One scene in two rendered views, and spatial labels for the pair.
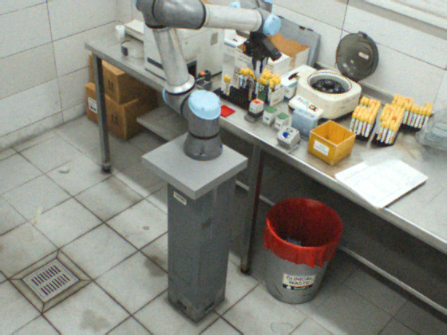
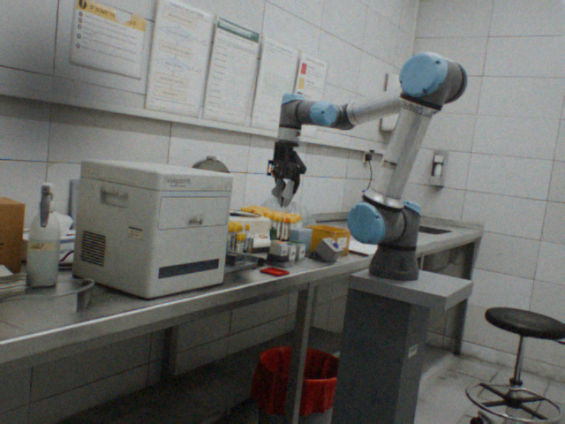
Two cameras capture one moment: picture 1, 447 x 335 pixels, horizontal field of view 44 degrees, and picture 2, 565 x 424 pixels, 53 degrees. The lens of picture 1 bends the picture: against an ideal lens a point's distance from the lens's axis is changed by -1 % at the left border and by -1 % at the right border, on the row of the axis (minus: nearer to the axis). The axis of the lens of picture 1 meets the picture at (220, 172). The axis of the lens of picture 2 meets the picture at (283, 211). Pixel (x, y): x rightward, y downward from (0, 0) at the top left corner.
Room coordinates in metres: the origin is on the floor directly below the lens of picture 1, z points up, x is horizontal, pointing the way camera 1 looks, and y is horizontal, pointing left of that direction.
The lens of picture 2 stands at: (2.34, 1.70, 1.25)
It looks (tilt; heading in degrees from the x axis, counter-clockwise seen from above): 6 degrees down; 261
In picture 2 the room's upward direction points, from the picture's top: 7 degrees clockwise
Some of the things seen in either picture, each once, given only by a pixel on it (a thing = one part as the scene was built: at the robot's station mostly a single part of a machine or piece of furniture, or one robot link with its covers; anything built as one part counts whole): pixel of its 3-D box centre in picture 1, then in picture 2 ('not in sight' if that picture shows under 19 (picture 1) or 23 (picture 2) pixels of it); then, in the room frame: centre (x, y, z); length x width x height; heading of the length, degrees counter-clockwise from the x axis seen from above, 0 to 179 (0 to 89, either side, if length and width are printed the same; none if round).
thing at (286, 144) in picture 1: (290, 135); (324, 249); (1.88, -0.28, 0.92); 0.13 x 0.07 x 0.08; 139
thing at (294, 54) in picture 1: (270, 60); not in sight; (2.48, -0.21, 0.95); 0.29 x 0.25 x 0.15; 139
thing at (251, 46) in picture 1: (257, 42); (284, 161); (2.08, -0.11, 1.22); 0.09 x 0.08 x 0.12; 48
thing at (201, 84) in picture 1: (199, 83); (227, 262); (2.25, 0.12, 0.92); 0.21 x 0.07 x 0.05; 49
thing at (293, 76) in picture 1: (298, 80); not in sight; (2.34, -0.34, 0.92); 0.24 x 0.12 x 0.10; 139
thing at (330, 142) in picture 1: (330, 143); (327, 240); (1.84, -0.44, 0.92); 0.13 x 0.13 x 0.10; 46
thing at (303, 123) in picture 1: (304, 124); (299, 242); (1.96, -0.34, 0.92); 0.10 x 0.07 x 0.10; 51
